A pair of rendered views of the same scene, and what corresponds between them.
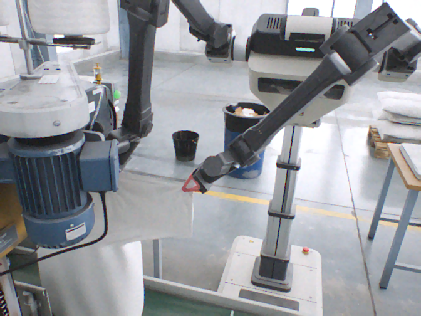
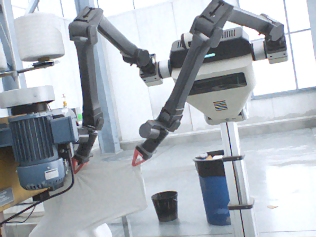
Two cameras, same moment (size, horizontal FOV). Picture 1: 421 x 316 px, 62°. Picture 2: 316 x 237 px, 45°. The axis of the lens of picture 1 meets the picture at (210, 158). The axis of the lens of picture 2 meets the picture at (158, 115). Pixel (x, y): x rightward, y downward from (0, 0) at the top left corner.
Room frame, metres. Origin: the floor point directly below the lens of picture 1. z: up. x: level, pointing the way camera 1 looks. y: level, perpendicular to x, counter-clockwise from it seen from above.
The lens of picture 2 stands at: (-0.57, -0.20, 1.32)
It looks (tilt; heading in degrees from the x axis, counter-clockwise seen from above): 3 degrees down; 6
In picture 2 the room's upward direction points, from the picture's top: 10 degrees counter-clockwise
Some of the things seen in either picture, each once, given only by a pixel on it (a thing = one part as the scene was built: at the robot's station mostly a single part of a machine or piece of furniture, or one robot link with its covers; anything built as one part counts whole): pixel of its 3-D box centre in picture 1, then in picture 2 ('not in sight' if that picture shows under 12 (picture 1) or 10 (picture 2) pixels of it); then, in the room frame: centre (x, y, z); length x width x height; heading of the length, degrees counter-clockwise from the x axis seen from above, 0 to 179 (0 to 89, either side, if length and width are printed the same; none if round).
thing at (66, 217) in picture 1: (56, 188); (37, 150); (0.68, 0.35, 1.21); 0.15 x 0.15 x 0.25
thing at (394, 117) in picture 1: (403, 113); not in sight; (4.00, -2.24, 0.44); 0.66 x 0.43 x 0.13; 166
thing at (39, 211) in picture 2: not in sight; (47, 202); (3.67, 1.65, 0.32); 0.66 x 0.43 x 0.15; 168
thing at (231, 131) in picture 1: (245, 140); (221, 186); (3.22, -0.33, 0.32); 0.51 x 0.48 x 0.65; 166
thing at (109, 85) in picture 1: (106, 93); (72, 117); (1.22, 0.38, 1.29); 0.08 x 0.05 x 0.09; 76
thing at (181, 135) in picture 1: (185, 146); (166, 206); (3.47, 0.27, 0.13); 0.30 x 0.30 x 0.26
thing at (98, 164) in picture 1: (101, 170); (65, 133); (0.70, 0.25, 1.25); 0.10 x 0.08 x 0.12; 11
